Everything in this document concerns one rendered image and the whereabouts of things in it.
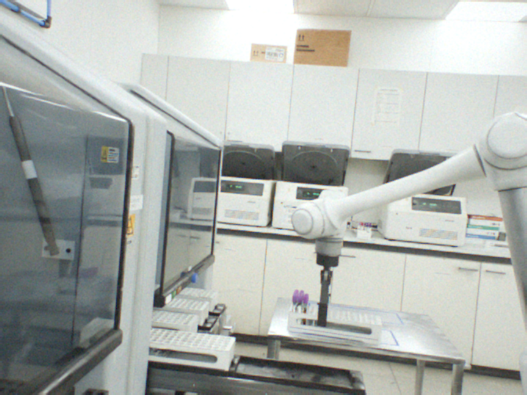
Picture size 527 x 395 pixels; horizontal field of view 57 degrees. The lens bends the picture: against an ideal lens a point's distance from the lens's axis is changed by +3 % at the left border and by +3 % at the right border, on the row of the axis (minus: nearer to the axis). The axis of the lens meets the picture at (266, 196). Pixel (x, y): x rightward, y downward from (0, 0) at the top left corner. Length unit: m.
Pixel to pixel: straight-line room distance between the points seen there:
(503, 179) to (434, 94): 2.76
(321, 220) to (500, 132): 0.50
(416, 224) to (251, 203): 1.22
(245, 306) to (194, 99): 1.71
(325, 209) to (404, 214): 2.26
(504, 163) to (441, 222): 2.47
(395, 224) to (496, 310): 0.92
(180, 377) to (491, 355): 2.94
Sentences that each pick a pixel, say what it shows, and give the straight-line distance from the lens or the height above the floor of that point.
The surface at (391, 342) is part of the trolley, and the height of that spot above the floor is 0.82.
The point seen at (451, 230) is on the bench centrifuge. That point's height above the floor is 1.02.
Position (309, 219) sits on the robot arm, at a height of 1.21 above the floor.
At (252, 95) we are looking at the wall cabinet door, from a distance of 3.89.
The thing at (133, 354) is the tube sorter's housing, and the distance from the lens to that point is 1.19.
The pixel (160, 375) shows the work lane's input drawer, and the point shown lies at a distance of 1.32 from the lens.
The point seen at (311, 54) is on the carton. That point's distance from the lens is 3.97.
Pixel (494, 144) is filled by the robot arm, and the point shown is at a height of 1.43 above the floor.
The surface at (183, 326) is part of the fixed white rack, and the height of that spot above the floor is 0.86.
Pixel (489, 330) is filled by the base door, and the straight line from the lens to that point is 3.88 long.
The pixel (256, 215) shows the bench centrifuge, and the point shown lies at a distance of 3.55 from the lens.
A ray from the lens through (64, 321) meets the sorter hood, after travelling 0.81.
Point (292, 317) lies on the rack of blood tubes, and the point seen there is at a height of 0.87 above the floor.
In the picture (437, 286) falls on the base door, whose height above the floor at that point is 0.61.
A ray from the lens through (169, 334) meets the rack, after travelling 1.37.
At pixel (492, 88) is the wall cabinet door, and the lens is 4.08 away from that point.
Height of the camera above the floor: 1.33
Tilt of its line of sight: 3 degrees down
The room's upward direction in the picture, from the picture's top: 5 degrees clockwise
